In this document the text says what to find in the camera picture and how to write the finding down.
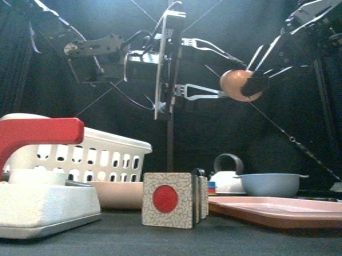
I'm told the white plastic basket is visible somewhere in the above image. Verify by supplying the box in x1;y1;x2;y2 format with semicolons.
34;126;154;184

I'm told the grey blue pot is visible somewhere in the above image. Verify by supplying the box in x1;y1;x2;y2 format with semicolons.
234;172;311;198

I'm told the patterned box with red circle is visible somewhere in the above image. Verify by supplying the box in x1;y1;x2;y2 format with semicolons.
141;171;202;230

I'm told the pink bowl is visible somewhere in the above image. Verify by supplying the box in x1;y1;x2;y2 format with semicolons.
90;180;146;211

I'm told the pink tray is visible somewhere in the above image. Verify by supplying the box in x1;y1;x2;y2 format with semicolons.
208;195;342;230

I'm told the thin black cable loop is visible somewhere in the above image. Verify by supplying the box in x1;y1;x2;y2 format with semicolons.
109;81;158;112

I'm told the vertical frame pole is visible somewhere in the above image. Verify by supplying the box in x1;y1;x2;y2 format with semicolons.
166;112;178;173

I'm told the diagonal frame rod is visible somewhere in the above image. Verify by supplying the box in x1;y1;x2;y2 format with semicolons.
248;101;342;183

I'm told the white kettle grey handle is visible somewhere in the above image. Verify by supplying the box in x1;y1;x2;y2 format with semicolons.
209;152;248;196

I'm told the white toy mixer red handle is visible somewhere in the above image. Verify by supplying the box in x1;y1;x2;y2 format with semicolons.
0;112;104;240

